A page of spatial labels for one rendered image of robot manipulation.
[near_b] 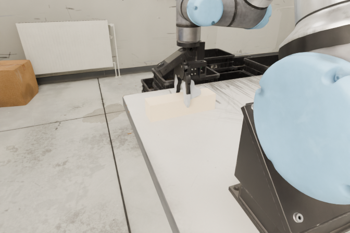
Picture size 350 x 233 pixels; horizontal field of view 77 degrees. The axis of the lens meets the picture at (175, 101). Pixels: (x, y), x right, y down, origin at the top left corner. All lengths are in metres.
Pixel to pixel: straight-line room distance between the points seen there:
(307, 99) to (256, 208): 0.30
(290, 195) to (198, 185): 0.19
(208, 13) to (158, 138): 0.36
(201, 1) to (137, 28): 2.78
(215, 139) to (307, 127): 0.47
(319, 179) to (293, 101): 0.06
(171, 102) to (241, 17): 0.32
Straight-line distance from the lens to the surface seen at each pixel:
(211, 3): 0.55
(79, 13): 3.20
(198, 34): 0.67
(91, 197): 1.49
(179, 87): 0.77
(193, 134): 0.65
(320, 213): 0.43
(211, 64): 1.93
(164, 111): 0.71
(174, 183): 0.51
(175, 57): 0.68
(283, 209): 0.39
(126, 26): 3.26
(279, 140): 0.21
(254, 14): 0.61
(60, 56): 3.17
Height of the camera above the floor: 1.07
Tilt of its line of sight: 26 degrees down
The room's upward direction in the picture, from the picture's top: straight up
